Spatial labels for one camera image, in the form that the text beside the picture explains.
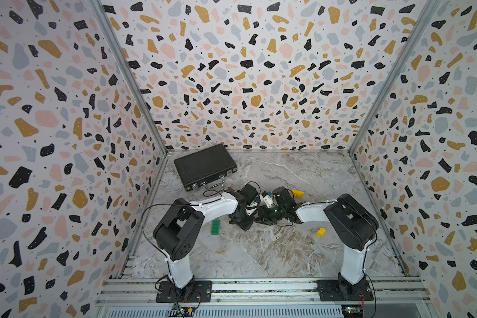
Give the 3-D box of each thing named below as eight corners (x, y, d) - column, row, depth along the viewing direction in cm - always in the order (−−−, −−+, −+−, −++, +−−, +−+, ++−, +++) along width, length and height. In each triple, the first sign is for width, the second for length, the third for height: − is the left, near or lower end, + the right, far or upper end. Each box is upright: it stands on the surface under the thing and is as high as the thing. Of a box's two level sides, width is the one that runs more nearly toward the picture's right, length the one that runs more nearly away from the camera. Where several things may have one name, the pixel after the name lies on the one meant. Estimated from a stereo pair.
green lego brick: (210, 234, 91) (210, 232, 89) (212, 222, 94) (211, 220, 92) (219, 234, 91) (218, 232, 89) (220, 222, 94) (219, 220, 92)
